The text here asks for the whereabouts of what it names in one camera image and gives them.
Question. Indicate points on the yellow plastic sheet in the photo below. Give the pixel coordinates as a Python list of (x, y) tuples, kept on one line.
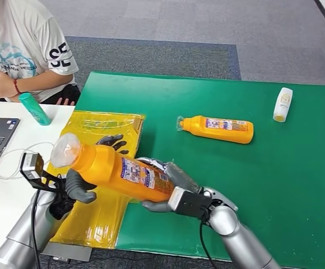
[(106, 222)]

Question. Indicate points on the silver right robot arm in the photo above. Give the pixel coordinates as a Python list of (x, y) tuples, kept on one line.
[(238, 237)]

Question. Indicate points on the person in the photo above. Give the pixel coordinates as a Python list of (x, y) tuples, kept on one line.
[(25, 41)]

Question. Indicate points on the person's left forearm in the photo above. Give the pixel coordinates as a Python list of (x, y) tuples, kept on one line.
[(45, 81)]

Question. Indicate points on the grey flat board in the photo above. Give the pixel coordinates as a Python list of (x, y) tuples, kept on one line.
[(69, 253)]

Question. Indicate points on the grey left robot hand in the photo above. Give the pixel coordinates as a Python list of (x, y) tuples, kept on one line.
[(77, 185)]

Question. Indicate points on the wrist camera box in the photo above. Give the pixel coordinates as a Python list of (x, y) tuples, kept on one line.
[(189, 202), (32, 165)]

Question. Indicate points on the person's left hand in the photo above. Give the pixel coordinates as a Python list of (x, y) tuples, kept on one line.
[(0, 86)]

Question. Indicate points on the orange bottle with clear cap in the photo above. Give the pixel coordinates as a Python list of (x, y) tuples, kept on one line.
[(221, 130), (115, 169)]

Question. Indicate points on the person's right hand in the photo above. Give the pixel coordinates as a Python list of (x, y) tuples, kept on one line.
[(65, 101)]

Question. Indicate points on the teal bottle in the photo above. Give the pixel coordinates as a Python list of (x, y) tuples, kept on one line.
[(35, 109)]

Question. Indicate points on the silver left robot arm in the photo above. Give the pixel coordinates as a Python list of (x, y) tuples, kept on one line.
[(20, 237)]

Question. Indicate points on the small white bottle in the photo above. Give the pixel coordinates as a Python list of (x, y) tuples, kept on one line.
[(282, 104)]

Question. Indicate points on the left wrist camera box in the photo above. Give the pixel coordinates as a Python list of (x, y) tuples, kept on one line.
[(32, 165)]

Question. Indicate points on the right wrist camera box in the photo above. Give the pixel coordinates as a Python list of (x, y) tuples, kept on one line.
[(189, 202)]

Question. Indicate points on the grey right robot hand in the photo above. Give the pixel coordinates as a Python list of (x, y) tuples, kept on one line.
[(182, 176)]

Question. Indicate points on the green table mat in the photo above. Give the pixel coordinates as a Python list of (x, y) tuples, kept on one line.
[(291, 167)]

